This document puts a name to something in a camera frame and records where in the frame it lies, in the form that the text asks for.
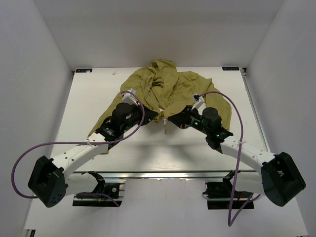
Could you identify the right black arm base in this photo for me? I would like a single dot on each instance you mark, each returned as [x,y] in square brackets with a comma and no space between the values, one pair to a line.
[218,194]

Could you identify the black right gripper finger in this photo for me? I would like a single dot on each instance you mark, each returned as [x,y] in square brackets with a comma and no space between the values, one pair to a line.
[179,122]
[183,114]

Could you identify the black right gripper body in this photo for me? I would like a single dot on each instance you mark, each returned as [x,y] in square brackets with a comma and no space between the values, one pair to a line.
[194,121]

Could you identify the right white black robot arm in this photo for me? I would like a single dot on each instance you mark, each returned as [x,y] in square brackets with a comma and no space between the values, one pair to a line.
[275,176]

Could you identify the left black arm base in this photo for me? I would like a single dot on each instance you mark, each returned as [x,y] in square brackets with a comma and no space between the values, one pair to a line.
[94,190]

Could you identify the aluminium rail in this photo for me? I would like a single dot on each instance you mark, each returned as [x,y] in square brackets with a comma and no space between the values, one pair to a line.
[258,121]
[164,174]

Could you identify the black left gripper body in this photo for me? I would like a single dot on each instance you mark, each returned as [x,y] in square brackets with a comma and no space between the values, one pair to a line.
[137,115]

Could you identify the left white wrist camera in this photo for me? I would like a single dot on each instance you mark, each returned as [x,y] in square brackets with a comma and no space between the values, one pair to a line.
[129,97]

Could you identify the blue corner label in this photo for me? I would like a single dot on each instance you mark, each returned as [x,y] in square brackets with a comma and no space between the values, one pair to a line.
[88,70]
[226,68]

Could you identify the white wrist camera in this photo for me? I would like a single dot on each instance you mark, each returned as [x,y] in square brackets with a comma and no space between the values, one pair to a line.
[129,97]
[199,101]

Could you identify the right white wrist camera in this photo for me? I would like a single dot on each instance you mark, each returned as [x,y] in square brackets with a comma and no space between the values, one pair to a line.
[199,101]

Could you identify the aluminium front rail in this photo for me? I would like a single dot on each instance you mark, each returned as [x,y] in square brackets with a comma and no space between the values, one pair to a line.
[164,174]

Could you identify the olive yellow jacket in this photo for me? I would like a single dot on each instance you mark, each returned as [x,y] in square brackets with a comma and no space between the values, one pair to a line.
[163,89]

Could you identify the left blue corner label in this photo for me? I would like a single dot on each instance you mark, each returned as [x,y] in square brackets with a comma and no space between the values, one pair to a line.
[88,70]

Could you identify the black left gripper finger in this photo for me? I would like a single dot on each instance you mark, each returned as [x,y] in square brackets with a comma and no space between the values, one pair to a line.
[149,114]
[148,119]

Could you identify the aluminium right side rail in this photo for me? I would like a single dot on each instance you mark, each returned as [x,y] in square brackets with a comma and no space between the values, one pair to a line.
[258,121]

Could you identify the right blue corner label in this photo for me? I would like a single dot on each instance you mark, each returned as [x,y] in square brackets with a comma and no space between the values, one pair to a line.
[226,68]

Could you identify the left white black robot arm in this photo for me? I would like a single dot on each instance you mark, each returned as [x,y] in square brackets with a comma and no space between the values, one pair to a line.
[53,178]

